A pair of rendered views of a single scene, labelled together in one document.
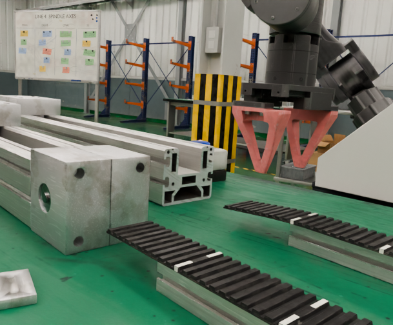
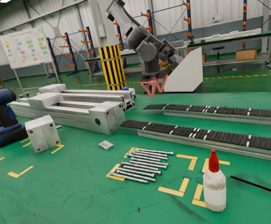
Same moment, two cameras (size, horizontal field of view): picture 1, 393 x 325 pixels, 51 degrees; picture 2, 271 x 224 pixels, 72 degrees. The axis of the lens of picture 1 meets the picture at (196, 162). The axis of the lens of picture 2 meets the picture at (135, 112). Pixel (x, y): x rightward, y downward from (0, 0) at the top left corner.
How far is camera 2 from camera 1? 0.30 m
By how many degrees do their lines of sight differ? 13
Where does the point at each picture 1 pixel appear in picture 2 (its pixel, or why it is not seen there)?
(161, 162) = (119, 100)
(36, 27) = (13, 42)
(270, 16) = (146, 59)
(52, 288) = (114, 142)
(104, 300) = (128, 141)
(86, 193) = (110, 117)
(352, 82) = (167, 54)
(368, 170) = (179, 83)
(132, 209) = (121, 118)
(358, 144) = (174, 76)
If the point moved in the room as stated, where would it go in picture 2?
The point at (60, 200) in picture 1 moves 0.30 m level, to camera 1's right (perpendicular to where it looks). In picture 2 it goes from (104, 121) to (181, 103)
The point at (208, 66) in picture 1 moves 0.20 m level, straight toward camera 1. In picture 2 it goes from (103, 42) to (103, 42)
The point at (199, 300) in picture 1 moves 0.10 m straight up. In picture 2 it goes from (150, 134) to (145, 106)
